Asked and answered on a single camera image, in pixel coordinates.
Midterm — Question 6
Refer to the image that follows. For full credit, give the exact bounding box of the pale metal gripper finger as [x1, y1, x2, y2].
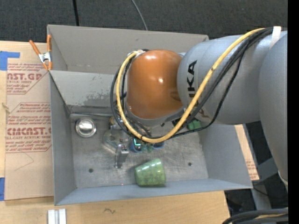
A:
[114, 146, 122, 169]
[118, 144, 130, 169]

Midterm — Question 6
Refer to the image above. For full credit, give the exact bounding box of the grey metal bin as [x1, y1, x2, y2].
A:
[46, 24, 254, 206]

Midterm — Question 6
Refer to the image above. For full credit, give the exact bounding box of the shiny silver metal cup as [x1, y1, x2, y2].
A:
[75, 117, 97, 139]

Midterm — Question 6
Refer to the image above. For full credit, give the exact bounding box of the green speckled cup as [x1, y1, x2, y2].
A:
[134, 158, 167, 188]

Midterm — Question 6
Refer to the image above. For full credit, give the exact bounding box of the brown cardboard board, red print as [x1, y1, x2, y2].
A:
[0, 40, 260, 201]

